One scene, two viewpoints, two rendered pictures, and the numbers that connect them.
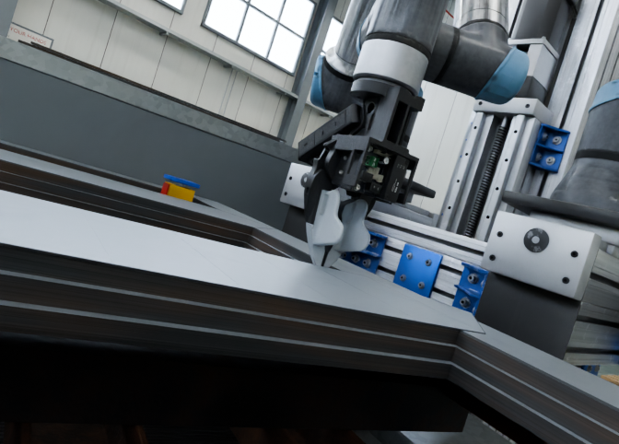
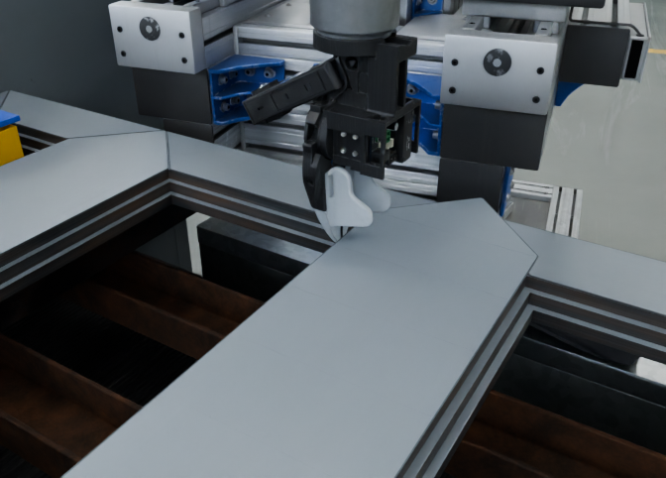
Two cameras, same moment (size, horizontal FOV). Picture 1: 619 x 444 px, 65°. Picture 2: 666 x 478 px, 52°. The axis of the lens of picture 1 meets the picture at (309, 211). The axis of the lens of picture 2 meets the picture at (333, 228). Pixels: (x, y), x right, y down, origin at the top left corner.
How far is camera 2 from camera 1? 0.38 m
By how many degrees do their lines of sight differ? 39
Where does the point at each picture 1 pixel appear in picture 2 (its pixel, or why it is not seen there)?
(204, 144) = not seen: outside the picture
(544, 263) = (511, 86)
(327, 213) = (339, 194)
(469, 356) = (546, 298)
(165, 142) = not seen: outside the picture
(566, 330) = (537, 138)
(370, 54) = (341, 8)
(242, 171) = (12, 22)
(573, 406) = (645, 321)
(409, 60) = (390, 0)
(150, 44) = not seen: outside the picture
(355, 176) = (379, 169)
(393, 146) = (402, 111)
